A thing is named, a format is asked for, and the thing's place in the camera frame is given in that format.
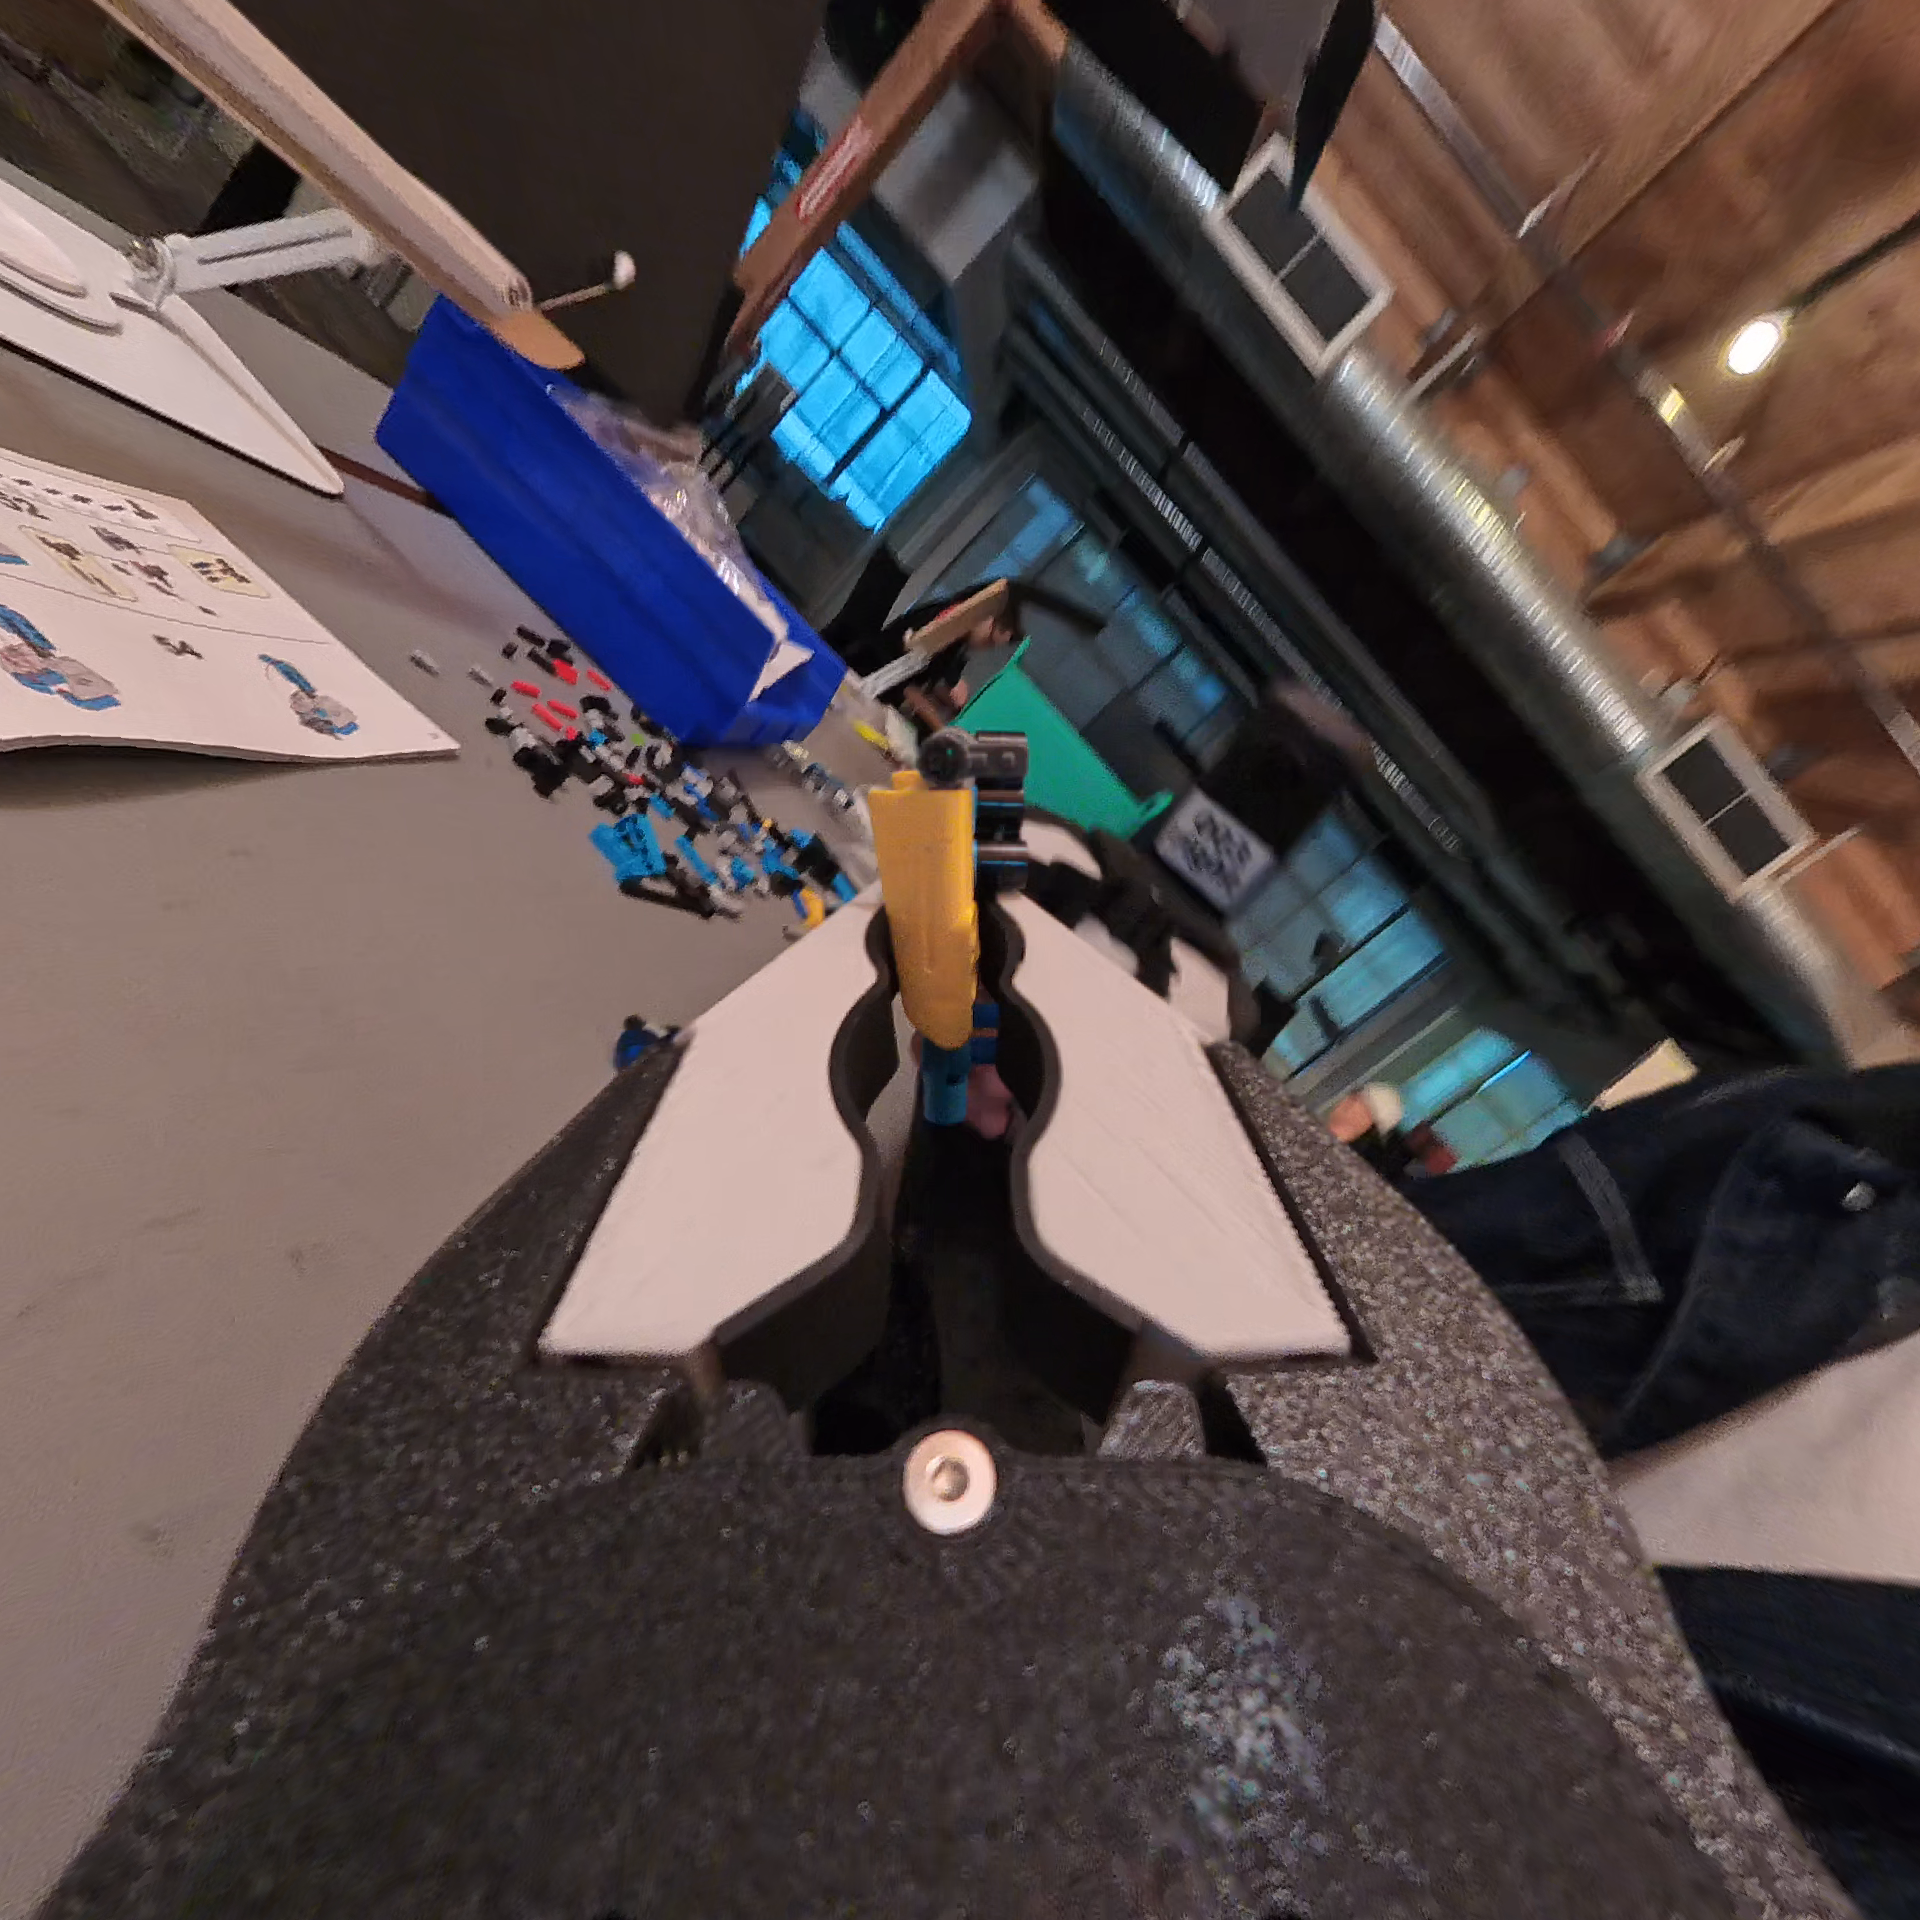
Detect person's white shirt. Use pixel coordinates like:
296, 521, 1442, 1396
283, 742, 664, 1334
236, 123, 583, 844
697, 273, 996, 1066
1616, 1407, 1920, 1593

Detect grey desk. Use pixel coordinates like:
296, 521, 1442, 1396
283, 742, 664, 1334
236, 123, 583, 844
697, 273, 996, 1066
0, 168, 962, 1920

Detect person's denim jacket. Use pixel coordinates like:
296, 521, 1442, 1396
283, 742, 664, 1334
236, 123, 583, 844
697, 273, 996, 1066
1396, 1060, 1920, 1920

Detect bags of brick parts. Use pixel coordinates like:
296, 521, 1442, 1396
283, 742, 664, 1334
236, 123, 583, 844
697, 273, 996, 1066
555, 376, 819, 698

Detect building instruction booklet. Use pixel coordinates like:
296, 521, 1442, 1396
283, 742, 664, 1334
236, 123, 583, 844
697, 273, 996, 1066
0, 446, 461, 762

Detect blue plastic bin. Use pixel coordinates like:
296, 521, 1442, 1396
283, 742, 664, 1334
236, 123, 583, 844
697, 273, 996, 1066
376, 295, 851, 752

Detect blue yellow brick assembly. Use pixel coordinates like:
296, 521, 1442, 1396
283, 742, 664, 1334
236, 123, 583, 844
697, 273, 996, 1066
865, 730, 1037, 1136

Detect pile of small brick parts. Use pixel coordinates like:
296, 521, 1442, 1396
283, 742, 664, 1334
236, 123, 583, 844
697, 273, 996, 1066
407, 616, 903, 926

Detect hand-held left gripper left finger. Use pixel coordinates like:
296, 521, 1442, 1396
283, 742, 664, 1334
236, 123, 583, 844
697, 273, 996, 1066
541, 910, 908, 1383

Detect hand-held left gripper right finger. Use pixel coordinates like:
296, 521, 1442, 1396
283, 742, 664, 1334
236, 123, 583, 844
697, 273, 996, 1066
985, 897, 1354, 1376

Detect white stand with base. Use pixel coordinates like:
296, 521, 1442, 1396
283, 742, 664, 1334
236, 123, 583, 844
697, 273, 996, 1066
92, 0, 637, 368

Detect green box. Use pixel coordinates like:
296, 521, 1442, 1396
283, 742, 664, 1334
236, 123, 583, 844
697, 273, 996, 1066
955, 640, 1178, 849

